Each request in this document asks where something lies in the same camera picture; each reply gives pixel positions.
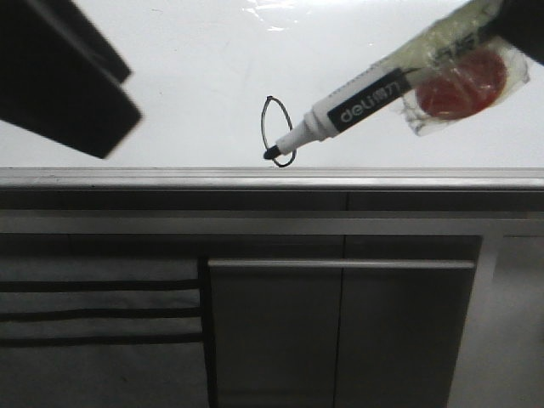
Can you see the grey drawer unit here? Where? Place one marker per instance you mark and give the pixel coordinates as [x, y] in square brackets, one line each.
[90, 325]

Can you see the white whiteboard with metal frame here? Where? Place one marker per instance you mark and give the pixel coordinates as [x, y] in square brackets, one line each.
[201, 73]

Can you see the grey cabinet with doors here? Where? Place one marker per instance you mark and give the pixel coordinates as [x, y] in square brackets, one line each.
[332, 321]

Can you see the white black whiteboard marker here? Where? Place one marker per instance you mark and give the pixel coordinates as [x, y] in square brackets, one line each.
[453, 69]

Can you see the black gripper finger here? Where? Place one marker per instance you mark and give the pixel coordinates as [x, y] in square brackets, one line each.
[61, 79]
[520, 22]

